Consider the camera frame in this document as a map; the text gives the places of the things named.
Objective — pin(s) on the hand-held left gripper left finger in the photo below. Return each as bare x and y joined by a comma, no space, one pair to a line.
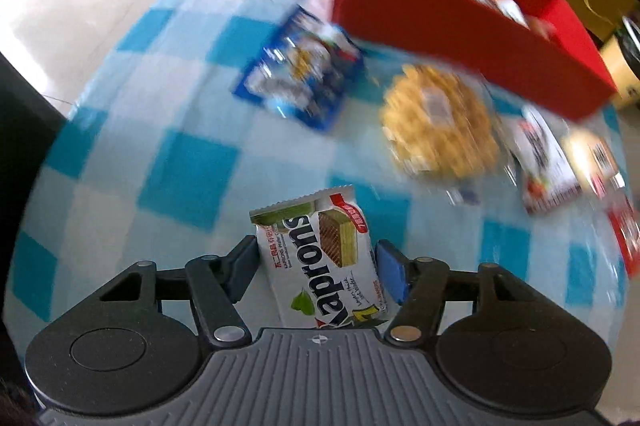
245,266

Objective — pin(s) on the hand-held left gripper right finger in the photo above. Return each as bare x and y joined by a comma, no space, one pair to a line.
392,271

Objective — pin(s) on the white green wafer packet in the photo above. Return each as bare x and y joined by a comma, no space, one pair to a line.
320,266

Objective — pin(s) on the clear bag of yellow snack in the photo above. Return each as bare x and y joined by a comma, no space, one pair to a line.
440,121

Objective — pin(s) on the white red meat snack packet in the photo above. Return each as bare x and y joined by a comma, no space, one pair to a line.
545,166

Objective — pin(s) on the blue snack packet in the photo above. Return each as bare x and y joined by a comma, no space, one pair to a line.
300,66

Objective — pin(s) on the red cardboard box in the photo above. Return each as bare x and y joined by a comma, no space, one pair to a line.
450,31

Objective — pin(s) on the blue white checkered mat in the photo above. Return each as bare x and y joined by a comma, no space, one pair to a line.
190,176

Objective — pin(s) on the beige red snack packet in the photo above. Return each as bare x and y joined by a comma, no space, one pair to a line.
590,156

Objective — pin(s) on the dark furniture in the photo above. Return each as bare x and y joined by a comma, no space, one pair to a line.
25,146

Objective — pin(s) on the orange white snack packet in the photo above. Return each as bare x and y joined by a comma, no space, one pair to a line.
500,6

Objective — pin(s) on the yellow trash bin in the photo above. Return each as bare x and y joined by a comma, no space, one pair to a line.
622,71

